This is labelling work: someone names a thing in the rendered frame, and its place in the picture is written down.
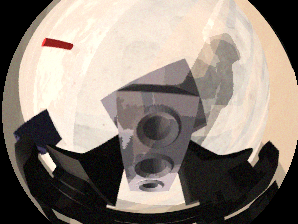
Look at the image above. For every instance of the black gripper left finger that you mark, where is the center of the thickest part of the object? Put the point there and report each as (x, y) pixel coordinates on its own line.
(102, 167)

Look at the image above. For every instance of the red peg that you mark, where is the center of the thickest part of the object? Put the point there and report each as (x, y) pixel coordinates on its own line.
(56, 43)

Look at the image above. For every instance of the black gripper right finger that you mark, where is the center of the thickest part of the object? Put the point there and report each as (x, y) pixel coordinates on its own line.
(201, 169)

